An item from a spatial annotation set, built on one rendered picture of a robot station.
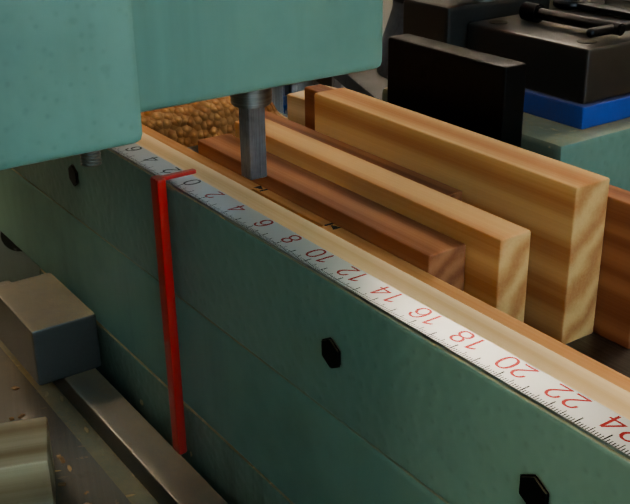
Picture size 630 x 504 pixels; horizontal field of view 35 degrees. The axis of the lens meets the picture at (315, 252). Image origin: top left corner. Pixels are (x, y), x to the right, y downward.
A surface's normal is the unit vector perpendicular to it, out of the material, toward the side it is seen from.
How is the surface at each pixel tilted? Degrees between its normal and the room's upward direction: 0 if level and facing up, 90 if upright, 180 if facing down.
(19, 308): 0
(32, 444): 0
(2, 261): 90
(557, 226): 90
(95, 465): 0
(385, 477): 90
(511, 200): 90
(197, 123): 73
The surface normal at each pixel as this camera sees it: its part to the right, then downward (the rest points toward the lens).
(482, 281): -0.82, 0.24
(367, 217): -0.01, -0.91
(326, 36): 0.57, 0.33
